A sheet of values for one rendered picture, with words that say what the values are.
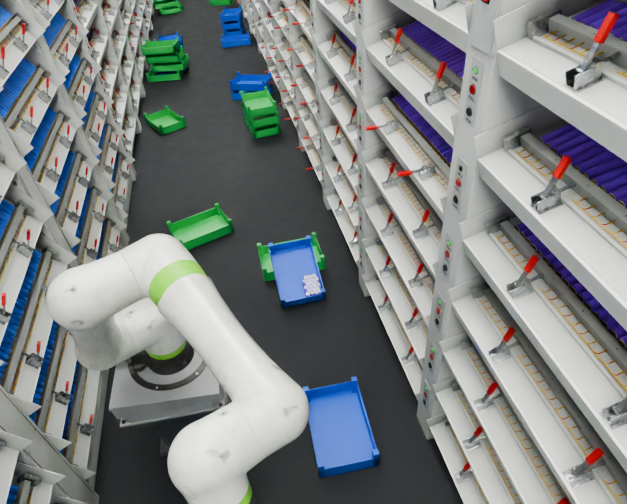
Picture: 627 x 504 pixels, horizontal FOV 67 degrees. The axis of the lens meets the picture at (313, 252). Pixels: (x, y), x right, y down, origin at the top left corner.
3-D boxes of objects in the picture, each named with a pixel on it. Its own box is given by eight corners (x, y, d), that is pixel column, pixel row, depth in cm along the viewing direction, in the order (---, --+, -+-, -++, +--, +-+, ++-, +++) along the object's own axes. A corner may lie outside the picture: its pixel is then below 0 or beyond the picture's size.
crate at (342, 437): (379, 465, 156) (379, 454, 151) (319, 478, 154) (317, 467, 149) (356, 388, 179) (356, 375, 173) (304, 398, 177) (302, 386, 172)
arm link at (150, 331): (129, 344, 144) (111, 303, 132) (176, 320, 152) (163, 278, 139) (147, 373, 137) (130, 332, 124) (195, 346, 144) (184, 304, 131)
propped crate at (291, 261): (325, 298, 215) (325, 291, 208) (281, 308, 212) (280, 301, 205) (310, 243, 229) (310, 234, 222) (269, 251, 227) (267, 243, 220)
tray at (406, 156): (447, 228, 113) (440, 199, 107) (369, 121, 158) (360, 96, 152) (526, 192, 111) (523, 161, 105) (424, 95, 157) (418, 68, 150)
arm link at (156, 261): (124, 278, 106) (110, 238, 97) (177, 254, 111) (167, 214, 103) (161, 331, 96) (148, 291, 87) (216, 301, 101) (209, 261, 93)
